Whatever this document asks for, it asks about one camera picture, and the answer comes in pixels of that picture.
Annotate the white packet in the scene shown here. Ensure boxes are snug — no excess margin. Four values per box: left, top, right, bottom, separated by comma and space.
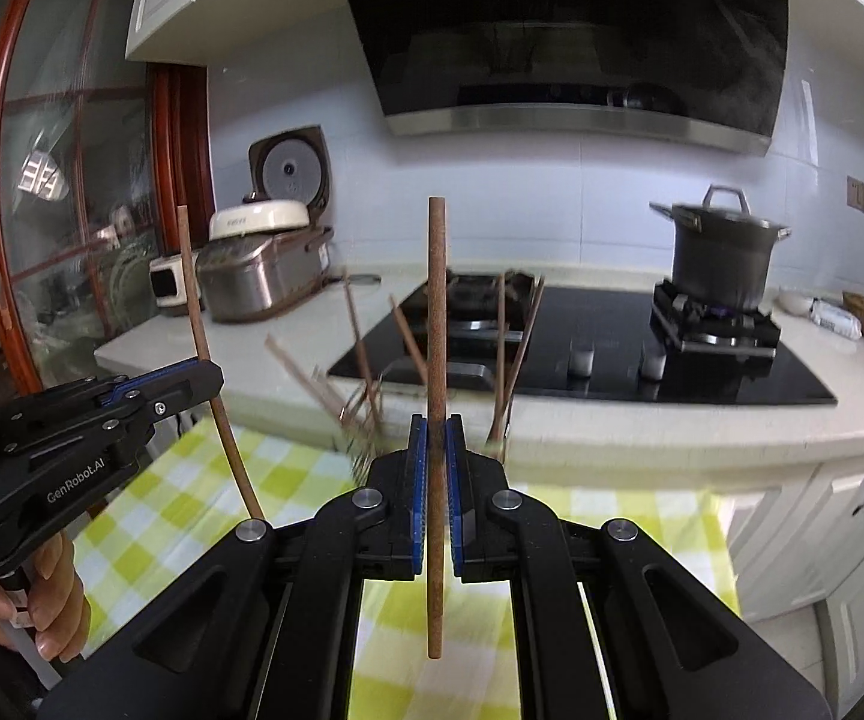
810, 298, 864, 341

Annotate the metal wire utensil rack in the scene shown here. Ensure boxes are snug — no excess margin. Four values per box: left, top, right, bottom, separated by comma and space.
331, 382, 515, 485

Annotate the person's left hand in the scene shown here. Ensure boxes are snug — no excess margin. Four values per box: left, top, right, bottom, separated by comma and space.
0, 529, 92, 665

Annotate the thin reddish wooden chopstick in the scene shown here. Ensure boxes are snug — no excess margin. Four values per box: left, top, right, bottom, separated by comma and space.
175, 205, 267, 523

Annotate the dark cooking pot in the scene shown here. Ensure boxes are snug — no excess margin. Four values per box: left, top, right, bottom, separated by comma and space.
649, 184, 793, 313

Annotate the group of brown chopsticks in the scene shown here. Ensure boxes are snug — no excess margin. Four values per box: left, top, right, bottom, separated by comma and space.
265, 272, 547, 445

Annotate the dark speckled wooden chopstick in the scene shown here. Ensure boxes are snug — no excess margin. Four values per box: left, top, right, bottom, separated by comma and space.
425, 197, 449, 661

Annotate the green checked tablecloth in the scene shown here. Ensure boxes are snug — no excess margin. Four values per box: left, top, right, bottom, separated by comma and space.
72, 420, 742, 720

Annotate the black burner grate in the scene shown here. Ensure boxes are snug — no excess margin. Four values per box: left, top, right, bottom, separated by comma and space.
652, 281, 783, 359

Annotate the black glass gas hob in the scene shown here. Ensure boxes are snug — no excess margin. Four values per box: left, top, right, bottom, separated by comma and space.
327, 274, 839, 407

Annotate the white lower cabinet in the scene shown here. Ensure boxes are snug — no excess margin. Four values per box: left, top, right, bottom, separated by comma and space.
723, 448, 864, 695

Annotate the black range hood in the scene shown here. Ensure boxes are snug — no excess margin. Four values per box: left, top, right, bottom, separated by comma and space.
327, 0, 791, 160

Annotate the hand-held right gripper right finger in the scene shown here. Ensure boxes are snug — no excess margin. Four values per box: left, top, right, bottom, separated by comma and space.
445, 414, 830, 720

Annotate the stainless steel multi cooker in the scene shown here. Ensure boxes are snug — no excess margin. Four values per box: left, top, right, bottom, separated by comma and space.
196, 199, 337, 325

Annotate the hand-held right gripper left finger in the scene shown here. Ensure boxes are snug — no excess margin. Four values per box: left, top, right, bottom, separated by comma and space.
38, 414, 428, 720

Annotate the small white appliance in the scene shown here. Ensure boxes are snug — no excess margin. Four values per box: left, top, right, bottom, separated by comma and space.
148, 255, 205, 317

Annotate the red framed glass door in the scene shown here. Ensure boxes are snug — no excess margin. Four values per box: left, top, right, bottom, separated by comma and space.
0, 0, 217, 395

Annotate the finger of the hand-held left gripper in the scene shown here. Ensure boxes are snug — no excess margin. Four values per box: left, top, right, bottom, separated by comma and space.
0, 358, 224, 430
0, 388, 221, 482

